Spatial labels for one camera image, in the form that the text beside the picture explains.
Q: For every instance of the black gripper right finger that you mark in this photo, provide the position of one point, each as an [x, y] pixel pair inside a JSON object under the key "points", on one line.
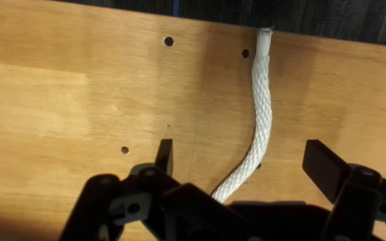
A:
{"points": [[358, 195]]}

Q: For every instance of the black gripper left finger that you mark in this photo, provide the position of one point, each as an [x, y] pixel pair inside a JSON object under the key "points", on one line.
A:
{"points": [[113, 204]]}

